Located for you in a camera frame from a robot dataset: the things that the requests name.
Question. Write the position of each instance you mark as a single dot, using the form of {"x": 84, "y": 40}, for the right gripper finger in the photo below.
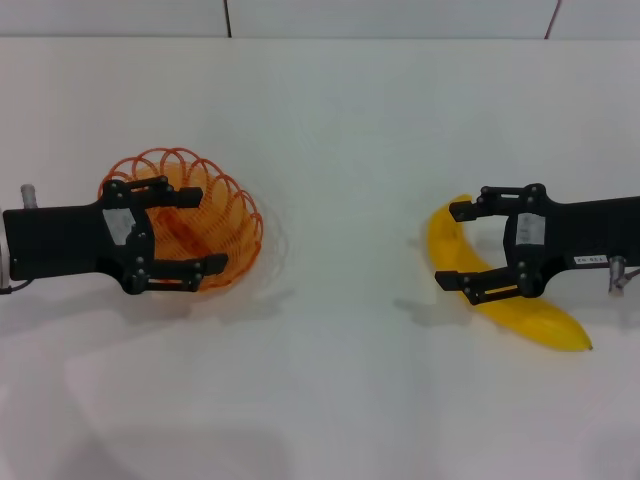
{"x": 485, "y": 285}
{"x": 500, "y": 200}

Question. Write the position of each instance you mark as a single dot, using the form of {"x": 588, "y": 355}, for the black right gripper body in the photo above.
{"x": 585, "y": 230}

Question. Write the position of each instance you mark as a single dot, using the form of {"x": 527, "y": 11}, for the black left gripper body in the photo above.
{"x": 55, "y": 237}

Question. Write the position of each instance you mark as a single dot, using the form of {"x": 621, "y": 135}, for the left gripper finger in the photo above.
{"x": 150, "y": 192}
{"x": 175, "y": 272}

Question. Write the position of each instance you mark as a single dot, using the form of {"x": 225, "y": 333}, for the yellow banana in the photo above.
{"x": 450, "y": 250}

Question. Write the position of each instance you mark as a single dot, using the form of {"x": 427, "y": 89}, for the orange woven plastic basket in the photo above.
{"x": 225, "y": 220}

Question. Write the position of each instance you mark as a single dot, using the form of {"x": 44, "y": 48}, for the left gripper silver connector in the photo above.
{"x": 28, "y": 196}

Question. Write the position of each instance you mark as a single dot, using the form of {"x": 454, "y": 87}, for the gripper silver connector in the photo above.
{"x": 28, "y": 196}
{"x": 616, "y": 277}

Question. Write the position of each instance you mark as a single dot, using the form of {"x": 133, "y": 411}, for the right gripper silver connector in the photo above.
{"x": 616, "y": 277}

